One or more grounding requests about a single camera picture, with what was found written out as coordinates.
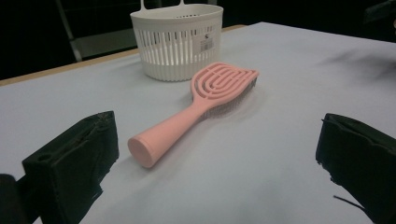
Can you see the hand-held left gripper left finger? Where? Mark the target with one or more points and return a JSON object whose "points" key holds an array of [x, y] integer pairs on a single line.
{"points": [[71, 165]]}

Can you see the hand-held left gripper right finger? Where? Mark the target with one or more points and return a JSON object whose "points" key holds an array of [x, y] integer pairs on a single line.
{"points": [[361, 155]]}

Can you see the pink hairbrush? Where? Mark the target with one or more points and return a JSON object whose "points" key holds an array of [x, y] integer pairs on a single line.
{"points": [[168, 133]]}

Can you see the white slotted plastic basket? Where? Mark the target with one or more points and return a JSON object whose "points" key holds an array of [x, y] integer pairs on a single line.
{"points": [[162, 71]]}

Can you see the white table mat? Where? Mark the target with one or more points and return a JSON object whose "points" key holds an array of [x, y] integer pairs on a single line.
{"points": [[249, 171]]}

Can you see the grey metal stand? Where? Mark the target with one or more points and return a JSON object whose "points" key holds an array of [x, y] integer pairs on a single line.
{"points": [[102, 43]]}

